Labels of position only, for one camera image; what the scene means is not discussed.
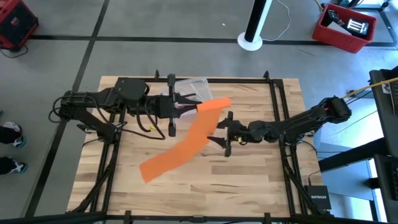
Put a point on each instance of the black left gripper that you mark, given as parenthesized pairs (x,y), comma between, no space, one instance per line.
(163,107)

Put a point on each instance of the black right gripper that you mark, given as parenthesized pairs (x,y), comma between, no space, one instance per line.
(239,132)

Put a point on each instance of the orange elastic bandage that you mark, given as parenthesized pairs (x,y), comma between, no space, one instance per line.
(192,140)

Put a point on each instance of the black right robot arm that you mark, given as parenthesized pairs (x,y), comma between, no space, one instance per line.
(298,121)

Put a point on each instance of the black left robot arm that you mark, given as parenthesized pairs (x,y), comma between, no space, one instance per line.
(102,99)

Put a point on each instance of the clear plastic storage bin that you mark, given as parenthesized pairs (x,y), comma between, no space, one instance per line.
(199,87)

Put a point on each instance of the white black pole stand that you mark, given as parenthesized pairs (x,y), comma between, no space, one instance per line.
(253,18)

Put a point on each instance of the black Netgear router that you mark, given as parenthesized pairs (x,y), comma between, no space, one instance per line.
(317,197)

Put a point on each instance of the red plastic crate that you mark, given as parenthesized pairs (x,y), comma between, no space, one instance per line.
(339,40)

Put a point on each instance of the small black device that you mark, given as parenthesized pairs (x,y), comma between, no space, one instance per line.
(332,15)

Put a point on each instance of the black desk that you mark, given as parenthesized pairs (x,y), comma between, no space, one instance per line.
(385,124)

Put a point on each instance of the black white striped device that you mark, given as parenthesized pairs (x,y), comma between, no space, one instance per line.
(357,27)

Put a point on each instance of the person's foot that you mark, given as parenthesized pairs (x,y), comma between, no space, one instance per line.
(18,168)
(15,140)

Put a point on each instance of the red black equipment case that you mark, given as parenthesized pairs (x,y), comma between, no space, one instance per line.
(15,21)

